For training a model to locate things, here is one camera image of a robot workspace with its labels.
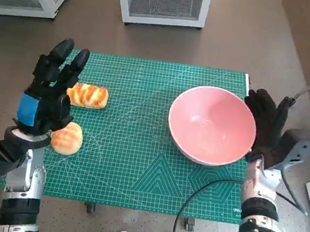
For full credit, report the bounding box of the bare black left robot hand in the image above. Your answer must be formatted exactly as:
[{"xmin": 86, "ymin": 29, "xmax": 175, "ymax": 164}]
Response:
[{"xmin": 10, "ymin": 32, "xmax": 93, "ymax": 143}]

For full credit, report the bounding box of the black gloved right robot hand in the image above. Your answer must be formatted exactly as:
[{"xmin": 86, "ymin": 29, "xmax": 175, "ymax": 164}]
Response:
[{"xmin": 235, "ymin": 87, "xmax": 294, "ymax": 168}]

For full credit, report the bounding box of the round toy bread bun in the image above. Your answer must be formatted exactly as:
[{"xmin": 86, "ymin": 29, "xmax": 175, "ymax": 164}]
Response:
[{"xmin": 48, "ymin": 119, "xmax": 86, "ymax": 157}]

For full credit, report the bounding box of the long braided toy bread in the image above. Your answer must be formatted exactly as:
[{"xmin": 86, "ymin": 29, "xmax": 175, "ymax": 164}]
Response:
[{"xmin": 64, "ymin": 81, "xmax": 110, "ymax": 111}]

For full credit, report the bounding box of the pink bowl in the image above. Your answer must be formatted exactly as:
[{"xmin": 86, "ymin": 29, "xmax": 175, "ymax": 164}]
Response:
[{"xmin": 162, "ymin": 81, "xmax": 263, "ymax": 173}]

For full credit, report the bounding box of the green cutting mat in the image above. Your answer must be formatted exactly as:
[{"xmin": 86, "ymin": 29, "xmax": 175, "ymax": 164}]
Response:
[{"xmin": 0, "ymin": 41, "xmax": 263, "ymax": 226}]

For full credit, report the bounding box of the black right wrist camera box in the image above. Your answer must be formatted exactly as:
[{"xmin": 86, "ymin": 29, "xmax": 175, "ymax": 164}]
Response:
[{"xmin": 273, "ymin": 126, "xmax": 310, "ymax": 173}]

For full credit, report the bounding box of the metal table bracket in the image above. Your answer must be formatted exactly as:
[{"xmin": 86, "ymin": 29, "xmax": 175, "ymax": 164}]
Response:
[
  {"xmin": 82, "ymin": 201, "xmax": 97, "ymax": 215},
  {"xmin": 184, "ymin": 217, "xmax": 197, "ymax": 232}
]

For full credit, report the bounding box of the long black cable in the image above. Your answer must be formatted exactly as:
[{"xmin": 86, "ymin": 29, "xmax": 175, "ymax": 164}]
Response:
[{"xmin": 172, "ymin": 171, "xmax": 247, "ymax": 232}]

